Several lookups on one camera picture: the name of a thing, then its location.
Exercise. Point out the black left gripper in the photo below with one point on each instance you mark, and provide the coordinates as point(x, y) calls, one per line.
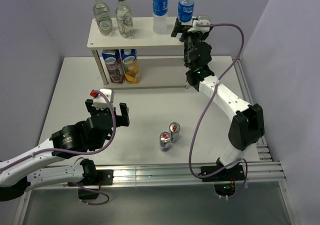
point(123, 119)

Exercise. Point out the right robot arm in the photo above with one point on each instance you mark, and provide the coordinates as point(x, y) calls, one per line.
point(247, 120)

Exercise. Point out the aluminium mounting rail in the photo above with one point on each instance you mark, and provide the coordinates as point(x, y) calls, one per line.
point(152, 175)

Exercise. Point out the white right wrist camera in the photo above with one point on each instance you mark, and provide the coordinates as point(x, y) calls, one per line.
point(200, 24)

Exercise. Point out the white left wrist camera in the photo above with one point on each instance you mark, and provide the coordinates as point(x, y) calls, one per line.
point(102, 99)

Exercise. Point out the silver blue energy drink can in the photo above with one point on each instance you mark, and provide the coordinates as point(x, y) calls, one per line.
point(174, 130)

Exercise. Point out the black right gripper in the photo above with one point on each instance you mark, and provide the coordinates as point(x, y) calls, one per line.
point(186, 33)

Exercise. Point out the water bottle blue label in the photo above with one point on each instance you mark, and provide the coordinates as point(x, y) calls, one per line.
point(160, 12)
point(185, 10)

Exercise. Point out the purple grape juice carton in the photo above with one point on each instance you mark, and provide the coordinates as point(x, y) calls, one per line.
point(114, 66)

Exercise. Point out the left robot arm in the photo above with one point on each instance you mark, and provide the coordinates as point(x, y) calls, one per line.
point(87, 137)

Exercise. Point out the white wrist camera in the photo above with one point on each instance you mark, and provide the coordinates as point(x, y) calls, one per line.
point(200, 24)
point(102, 99)

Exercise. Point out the glass soda bottle green cap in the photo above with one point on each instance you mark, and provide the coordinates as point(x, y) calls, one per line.
point(103, 17)

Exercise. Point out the white two-tier shelf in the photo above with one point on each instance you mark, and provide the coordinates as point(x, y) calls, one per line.
point(160, 56)

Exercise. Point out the yellow pineapple juice carton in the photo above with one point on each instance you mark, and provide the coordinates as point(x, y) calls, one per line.
point(130, 65)

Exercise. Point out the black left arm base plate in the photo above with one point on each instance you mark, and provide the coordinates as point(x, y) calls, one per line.
point(101, 178)

